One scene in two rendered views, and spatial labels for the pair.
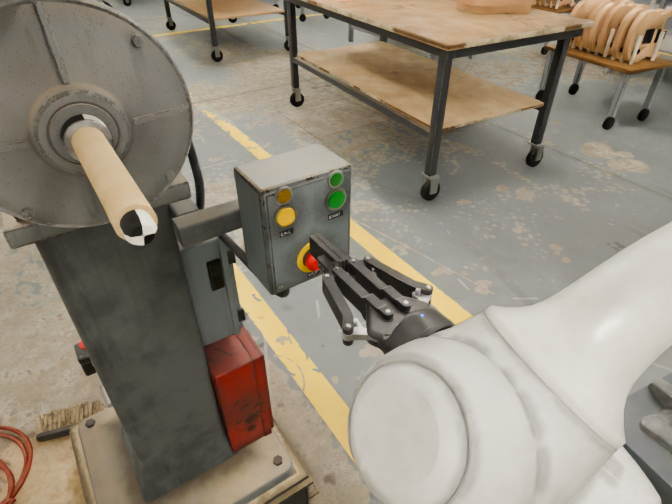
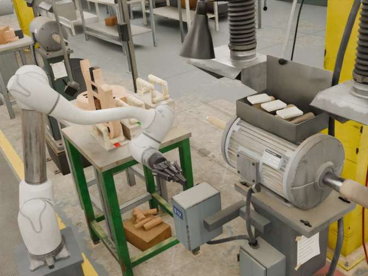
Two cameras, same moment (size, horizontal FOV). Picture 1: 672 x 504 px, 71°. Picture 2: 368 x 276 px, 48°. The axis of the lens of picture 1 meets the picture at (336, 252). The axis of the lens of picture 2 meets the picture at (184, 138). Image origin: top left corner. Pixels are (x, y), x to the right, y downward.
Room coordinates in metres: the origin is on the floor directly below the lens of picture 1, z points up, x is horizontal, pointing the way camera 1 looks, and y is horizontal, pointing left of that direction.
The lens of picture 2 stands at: (1.90, 0.10, 2.00)
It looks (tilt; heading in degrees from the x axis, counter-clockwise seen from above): 28 degrees down; 182
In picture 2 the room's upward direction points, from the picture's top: 6 degrees counter-clockwise
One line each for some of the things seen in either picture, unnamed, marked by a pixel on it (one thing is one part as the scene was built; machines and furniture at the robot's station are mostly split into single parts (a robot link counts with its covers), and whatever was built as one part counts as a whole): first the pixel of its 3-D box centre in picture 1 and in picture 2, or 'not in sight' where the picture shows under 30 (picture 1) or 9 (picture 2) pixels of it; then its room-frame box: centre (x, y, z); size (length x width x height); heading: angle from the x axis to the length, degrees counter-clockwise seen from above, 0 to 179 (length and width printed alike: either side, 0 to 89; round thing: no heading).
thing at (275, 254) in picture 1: (265, 219); (214, 228); (0.70, 0.13, 0.99); 0.24 x 0.21 x 0.26; 33
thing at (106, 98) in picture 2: not in sight; (101, 102); (-0.22, -0.43, 1.17); 0.35 x 0.04 x 0.40; 32
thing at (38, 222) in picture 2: not in sight; (38, 223); (0.43, -0.66, 0.87); 0.18 x 0.16 x 0.22; 20
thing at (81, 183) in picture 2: not in sight; (84, 191); (-0.41, -0.71, 0.45); 0.05 x 0.05 x 0.90; 33
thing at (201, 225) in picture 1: (231, 215); (226, 215); (0.67, 0.18, 1.02); 0.19 x 0.04 x 0.04; 123
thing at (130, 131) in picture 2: not in sight; (132, 124); (-0.30, -0.29, 0.98); 0.27 x 0.16 x 0.09; 33
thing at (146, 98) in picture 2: not in sight; (154, 110); (-0.39, -0.16, 1.02); 0.27 x 0.15 x 0.17; 33
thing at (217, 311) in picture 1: (192, 223); (260, 250); (0.78, 0.29, 0.93); 0.15 x 0.10 x 0.55; 33
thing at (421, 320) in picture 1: (406, 329); (161, 165); (0.36, -0.08, 1.07); 0.09 x 0.08 x 0.07; 34
